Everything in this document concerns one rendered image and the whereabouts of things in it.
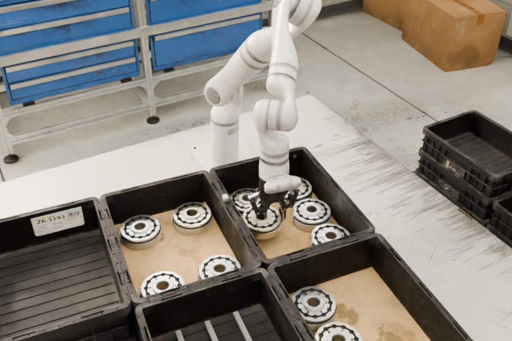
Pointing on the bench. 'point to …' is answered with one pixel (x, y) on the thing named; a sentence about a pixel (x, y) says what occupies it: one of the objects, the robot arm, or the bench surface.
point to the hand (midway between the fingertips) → (273, 216)
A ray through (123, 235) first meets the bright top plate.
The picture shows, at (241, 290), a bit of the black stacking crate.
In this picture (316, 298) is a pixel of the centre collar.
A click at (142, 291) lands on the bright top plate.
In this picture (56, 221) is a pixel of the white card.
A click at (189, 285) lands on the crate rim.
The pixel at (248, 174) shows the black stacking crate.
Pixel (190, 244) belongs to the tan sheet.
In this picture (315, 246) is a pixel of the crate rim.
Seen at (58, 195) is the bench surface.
